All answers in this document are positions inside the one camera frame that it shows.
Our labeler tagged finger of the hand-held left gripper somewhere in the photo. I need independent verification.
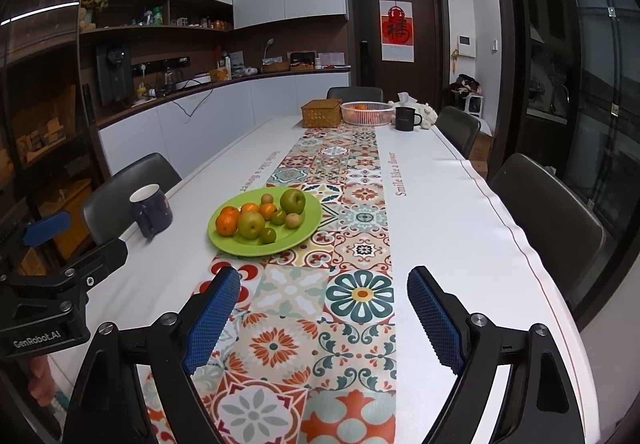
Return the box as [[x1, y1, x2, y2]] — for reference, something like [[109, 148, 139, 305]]
[[0, 210, 72, 261], [0, 238, 130, 293]]

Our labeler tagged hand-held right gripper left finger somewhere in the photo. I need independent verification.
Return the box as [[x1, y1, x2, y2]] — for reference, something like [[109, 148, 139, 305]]
[[65, 266, 243, 444]]

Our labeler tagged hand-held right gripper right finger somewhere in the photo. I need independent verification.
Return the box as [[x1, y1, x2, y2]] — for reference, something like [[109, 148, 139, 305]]
[[406, 265, 586, 444]]

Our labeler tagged green plate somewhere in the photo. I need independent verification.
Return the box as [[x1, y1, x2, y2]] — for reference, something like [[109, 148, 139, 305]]
[[207, 187, 322, 257]]

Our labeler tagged person's left hand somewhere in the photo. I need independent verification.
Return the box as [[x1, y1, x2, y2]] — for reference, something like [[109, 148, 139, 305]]
[[27, 355, 57, 408]]

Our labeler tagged grey chair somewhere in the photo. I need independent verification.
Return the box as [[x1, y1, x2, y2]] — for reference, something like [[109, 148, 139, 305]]
[[81, 153, 183, 247], [487, 153, 607, 309], [436, 106, 482, 159], [326, 86, 385, 103]]

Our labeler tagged dark blue mug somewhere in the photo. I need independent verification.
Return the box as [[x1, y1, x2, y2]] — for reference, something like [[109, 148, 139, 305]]
[[130, 184, 174, 239]]

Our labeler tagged patterned table runner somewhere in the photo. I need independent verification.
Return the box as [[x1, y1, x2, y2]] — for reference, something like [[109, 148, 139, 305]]
[[142, 125, 398, 444]]

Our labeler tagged black water dispenser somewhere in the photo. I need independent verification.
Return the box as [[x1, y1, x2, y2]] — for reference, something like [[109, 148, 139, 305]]
[[96, 42, 135, 107]]

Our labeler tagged white lower cabinet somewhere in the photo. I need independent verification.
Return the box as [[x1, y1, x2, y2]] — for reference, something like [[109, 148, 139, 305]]
[[97, 71, 351, 175]]

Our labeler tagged black mug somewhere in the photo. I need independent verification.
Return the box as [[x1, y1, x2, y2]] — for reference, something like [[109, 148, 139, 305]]
[[395, 106, 424, 131]]

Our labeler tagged white mesh basket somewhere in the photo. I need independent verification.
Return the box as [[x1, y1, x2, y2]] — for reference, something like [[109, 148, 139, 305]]
[[340, 101, 396, 127]]

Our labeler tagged wicker box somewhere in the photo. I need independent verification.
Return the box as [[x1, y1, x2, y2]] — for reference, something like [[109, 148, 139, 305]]
[[300, 99, 343, 129]]

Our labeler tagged dark bag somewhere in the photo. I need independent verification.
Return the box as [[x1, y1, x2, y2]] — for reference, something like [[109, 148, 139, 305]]
[[449, 74, 482, 99]]

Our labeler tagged metal faucet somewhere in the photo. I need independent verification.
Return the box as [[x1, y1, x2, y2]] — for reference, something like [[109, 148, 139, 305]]
[[550, 84, 571, 115]]

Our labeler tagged glass sliding door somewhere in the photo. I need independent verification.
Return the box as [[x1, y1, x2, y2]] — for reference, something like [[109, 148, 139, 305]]
[[552, 0, 640, 245]]

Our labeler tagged dark brown door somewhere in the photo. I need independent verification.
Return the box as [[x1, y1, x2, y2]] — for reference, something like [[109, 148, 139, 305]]
[[346, 0, 447, 107]]

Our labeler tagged red and white wall poster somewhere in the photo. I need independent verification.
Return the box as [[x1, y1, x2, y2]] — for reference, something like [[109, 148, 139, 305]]
[[379, 0, 417, 62]]

